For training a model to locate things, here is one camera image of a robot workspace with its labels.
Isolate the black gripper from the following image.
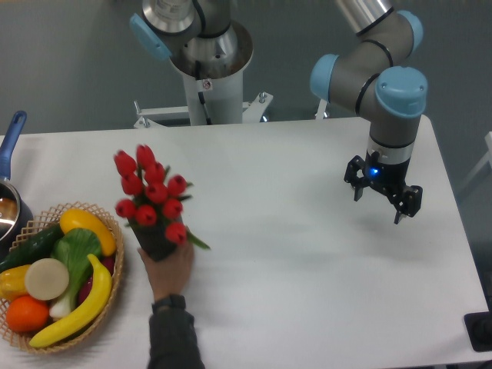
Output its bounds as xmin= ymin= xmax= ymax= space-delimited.
xmin=344 ymin=140 xmax=423 ymax=224

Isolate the red tulip bouquet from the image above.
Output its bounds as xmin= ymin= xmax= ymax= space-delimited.
xmin=113 ymin=145 xmax=210 ymax=250

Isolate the black vase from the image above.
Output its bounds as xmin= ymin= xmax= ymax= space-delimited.
xmin=129 ymin=220 xmax=178 ymax=261

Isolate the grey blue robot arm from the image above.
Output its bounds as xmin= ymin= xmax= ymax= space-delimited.
xmin=310 ymin=1 xmax=428 ymax=223

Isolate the second grey robot arm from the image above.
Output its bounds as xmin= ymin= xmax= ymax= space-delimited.
xmin=129 ymin=0 xmax=231 ymax=61

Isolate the dark grey sleeved forearm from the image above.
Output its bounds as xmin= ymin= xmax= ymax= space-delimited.
xmin=148 ymin=307 xmax=205 ymax=369

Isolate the person's hand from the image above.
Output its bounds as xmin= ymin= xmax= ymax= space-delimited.
xmin=138 ymin=241 xmax=194 ymax=302

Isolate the black device at edge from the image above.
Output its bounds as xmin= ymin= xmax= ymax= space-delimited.
xmin=464 ymin=311 xmax=491 ymax=352

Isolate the black wristwatch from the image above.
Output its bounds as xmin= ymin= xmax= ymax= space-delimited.
xmin=152 ymin=294 xmax=186 ymax=314

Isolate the yellow banana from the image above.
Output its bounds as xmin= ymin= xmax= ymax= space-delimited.
xmin=29 ymin=254 xmax=112 ymax=349

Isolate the green bok choy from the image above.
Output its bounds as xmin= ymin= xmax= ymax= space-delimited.
xmin=49 ymin=228 xmax=101 ymax=321

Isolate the purple eggplant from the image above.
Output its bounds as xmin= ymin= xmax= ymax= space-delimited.
xmin=77 ymin=256 xmax=115 ymax=307

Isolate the woven wicker basket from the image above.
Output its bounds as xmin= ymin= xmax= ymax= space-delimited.
xmin=1 ymin=201 xmax=125 ymax=354

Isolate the beige round slice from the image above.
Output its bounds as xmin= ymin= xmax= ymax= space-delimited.
xmin=24 ymin=258 xmax=69 ymax=301

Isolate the green cucumber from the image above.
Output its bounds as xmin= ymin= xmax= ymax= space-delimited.
xmin=1 ymin=224 xmax=64 ymax=272

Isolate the orange fruit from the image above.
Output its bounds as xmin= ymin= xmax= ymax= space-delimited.
xmin=5 ymin=295 xmax=49 ymax=333

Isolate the yellow bell pepper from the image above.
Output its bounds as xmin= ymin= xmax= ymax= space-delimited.
xmin=0 ymin=264 xmax=31 ymax=301

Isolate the white frame at right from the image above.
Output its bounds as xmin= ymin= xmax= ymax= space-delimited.
xmin=456 ymin=131 xmax=491 ymax=201

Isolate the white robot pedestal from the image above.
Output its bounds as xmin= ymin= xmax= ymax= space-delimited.
xmin=132 ymin=21 xmax=274 ymax=129

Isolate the blue handled saucepan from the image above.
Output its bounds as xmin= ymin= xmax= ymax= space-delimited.
xmin=1 ymin=111 xmax=33 ymax=261

